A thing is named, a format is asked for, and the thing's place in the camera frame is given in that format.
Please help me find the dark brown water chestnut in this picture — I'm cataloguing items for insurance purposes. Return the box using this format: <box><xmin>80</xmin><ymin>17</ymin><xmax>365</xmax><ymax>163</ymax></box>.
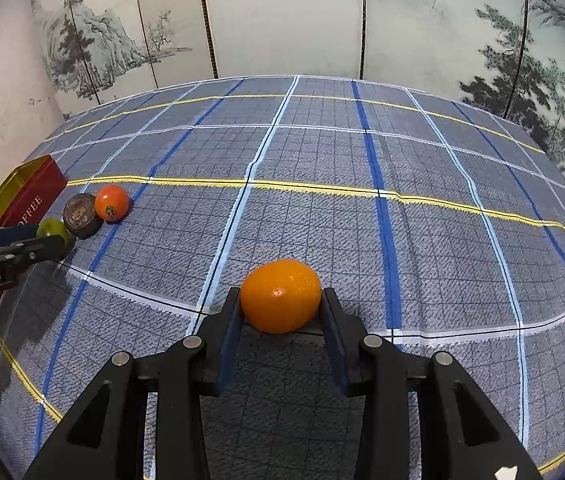
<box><xmin>62</xmin><ymin>193</ymin><xmax>104</xmax><ymax>240</ymax></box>

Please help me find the painted landscape folding screen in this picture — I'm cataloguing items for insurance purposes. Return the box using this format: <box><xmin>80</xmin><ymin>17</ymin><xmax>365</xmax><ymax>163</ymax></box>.
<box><xmin>30</xmin><ymin>0</ymin><xmax>565</xmax><ymax>196</ymax></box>

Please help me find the blue plaid tablecloth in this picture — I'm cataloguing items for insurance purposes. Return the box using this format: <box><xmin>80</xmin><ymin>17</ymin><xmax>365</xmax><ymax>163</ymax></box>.
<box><xmin>0</xmin><ymin>75</ymin><xmax>565</xmax><ymax>480</ymax></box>

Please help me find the gold and red tin box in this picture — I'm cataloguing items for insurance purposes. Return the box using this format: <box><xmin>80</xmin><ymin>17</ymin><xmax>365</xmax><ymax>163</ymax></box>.
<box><xmin>0</xmin><ymin>155</ymin><xmax>69</xmax><ymax>331</ymax></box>

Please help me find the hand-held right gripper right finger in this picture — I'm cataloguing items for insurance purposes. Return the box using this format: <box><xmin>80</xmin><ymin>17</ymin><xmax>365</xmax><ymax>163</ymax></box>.
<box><xmin>319</xmin><ymin>287</ymin><xmax>545</xmax><ymax>480</ymax></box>

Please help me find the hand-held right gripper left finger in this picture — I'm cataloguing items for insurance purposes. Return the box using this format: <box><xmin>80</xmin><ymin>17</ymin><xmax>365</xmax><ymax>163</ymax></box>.
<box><xmin>23</xmin><ymin>287</ymin><xmax>243</xmax><ymax>480</ymax></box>

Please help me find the green grape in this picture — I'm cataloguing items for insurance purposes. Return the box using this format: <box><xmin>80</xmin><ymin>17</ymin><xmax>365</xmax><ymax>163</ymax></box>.
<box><xmin>36</xmin><ymin>218</ymin><xmax>70</xmax><ymax>251</ymax></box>

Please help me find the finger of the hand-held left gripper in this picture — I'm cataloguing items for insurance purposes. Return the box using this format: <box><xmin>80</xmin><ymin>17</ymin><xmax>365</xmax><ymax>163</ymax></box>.
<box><xmin>0</xmin><ymin>223</ymin><xmax>40</xmax><ymax>252</ymax></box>
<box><xmin>0</xmin><ymin>234</ymin><xmax>67</xmax><ymax>281</ymax></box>

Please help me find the small orange tangerine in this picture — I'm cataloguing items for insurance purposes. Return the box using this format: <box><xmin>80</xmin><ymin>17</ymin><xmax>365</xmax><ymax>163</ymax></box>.
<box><xmin>240</xmin><ymin>259</ymin><xmax>323</xmax><ymax>335</ymax></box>

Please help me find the orange-red tomato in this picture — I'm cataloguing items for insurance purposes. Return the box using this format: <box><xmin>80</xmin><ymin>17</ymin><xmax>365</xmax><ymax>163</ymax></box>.
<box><xmin>94</xmin><ymin>184</ymin><xmax>130</xmax><ymax>222</ymax></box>

